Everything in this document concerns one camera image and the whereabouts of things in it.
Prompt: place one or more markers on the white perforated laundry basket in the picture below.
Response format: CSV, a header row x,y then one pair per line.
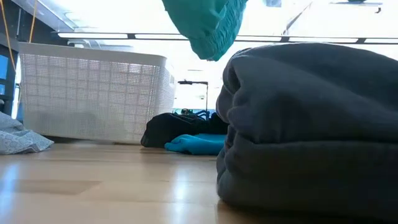
x,y
93,93

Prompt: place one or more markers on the black background stand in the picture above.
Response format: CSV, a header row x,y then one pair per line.
x,y
199,83

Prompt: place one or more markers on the teal knit garment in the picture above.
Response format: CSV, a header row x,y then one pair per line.
x,y
208,21

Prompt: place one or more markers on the black aluminium frame post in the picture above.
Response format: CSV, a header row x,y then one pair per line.
x,y
7,81

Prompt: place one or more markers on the black ribbed garment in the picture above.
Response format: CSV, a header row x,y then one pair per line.
x,y
174,127

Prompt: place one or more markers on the bright blue garment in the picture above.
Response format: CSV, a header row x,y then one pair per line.
x,y
199,143

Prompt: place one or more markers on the light grey patterned cloth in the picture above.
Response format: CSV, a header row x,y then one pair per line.
x,y
18,138

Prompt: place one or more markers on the dark grey folded fleece garment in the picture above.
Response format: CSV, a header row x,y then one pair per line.
x,y
311,124

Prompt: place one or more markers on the black overhead frame bar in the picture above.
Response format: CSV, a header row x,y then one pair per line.
x,y
280,39

